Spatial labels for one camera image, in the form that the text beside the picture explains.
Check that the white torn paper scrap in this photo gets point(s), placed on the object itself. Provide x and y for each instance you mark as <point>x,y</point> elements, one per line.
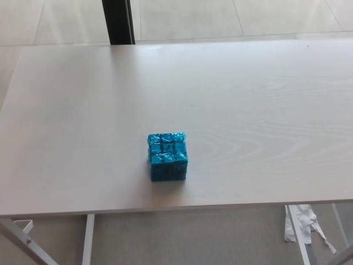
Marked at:
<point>304,220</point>

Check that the blue foil-wrapped cube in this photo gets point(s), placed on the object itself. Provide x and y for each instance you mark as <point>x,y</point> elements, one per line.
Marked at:
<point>166,154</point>

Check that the white table leg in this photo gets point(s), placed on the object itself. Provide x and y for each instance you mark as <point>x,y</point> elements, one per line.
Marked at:
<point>88,240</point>
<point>302,243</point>

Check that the white metal hook bracket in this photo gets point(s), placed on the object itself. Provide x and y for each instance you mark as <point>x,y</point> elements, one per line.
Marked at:
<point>27,225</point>

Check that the grey diagonal table brace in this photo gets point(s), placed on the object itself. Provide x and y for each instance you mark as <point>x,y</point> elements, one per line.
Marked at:
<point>24,244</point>

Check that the black vertical pillar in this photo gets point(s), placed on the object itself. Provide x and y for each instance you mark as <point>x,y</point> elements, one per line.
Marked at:
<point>118,22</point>

